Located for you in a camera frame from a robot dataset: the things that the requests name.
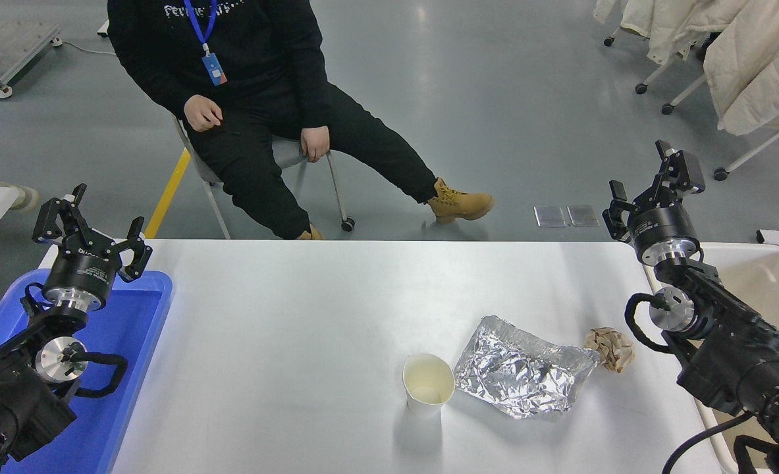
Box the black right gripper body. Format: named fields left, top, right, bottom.
left=628, top=201, right=699, bottom=255

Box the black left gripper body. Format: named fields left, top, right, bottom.
left=42, top=241, right=123, bottom=303

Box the tan paper ball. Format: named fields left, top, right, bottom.
left=585, top=327, right=636, bottom=374

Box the silver foil tray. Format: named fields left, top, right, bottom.
left=454, top=315, right=602, bottom=420

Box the white paper cup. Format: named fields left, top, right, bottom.
left=402, top=353, right=456, bottom=418

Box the person's right hand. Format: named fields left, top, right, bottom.
left=184, top=94, right=224, bottom=132

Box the person's left hand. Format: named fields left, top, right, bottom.
left=300, top=126, right=331, bottom=163

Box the person's pale shoe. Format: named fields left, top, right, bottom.
left=0, top=174, right=40, bottom=213

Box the blue plastic tray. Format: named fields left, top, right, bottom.
left=0, top=269, right=173, bottom=474

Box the large pale plastic bin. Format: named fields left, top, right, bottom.
left=643, top=242, right=779, bottom=474

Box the large cream coat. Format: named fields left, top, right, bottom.
left=703, top=0, right=779, bottom=137

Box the grey wheeled cart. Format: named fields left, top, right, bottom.
left=0, top=23, right=63, bottom=99

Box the grey chair with castors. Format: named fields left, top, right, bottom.
left=172, top=115, right=356, bottom=240

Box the person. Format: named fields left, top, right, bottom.
left=107, top=0, right=495, bottom=241

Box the blue lanyard badge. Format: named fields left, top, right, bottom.
left=183, top=0, right=228, bottom=87

